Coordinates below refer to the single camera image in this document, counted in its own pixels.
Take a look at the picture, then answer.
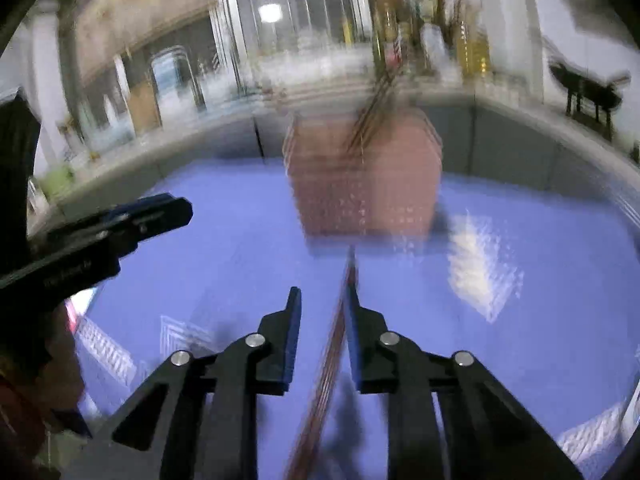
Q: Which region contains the fruit print wall poster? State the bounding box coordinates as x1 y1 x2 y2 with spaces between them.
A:
65 0 222 78

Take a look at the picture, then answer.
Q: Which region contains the green bowl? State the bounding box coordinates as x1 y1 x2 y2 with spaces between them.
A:
42 167 77 197

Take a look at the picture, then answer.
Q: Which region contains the small white device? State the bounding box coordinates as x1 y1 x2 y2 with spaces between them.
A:
67 287 103 333

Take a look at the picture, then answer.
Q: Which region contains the white plastic jug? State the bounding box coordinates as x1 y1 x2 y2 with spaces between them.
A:
420 25 449 77

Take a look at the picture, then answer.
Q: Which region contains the upright wooden cutting board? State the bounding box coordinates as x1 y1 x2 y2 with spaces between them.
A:
126 80 164 137

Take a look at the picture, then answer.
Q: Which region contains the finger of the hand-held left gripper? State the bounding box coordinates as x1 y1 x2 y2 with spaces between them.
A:
10 193 194 294

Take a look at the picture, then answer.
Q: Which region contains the bunch of chopsticks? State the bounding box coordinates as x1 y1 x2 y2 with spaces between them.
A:
342 60 402 162

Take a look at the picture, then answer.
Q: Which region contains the brown wooden single chopstick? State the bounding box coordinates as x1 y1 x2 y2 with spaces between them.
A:
285 247 362 480

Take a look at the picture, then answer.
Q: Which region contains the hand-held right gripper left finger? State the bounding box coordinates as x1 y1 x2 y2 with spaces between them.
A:
111 286 303 480

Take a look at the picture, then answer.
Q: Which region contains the person's left forearm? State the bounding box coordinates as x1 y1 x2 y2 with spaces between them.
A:
0 305 93 480

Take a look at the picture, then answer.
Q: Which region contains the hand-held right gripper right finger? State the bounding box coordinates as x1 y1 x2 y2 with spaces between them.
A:
343 290 585 480

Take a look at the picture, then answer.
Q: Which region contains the blue printed tablecloth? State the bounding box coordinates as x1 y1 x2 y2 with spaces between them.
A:
65 157 640 480

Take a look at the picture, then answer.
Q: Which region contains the blue and white water filter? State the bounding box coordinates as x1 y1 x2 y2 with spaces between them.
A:
150 49 207 112

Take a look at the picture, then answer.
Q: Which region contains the pink plastic utensil basket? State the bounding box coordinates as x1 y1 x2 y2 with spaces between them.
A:
282 109 447 242

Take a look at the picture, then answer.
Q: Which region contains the barred window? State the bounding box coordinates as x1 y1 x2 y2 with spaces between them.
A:
215 0 372 77

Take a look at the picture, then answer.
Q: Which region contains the yellow cooking oil bottle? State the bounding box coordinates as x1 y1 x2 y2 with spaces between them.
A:
454 19 494 80

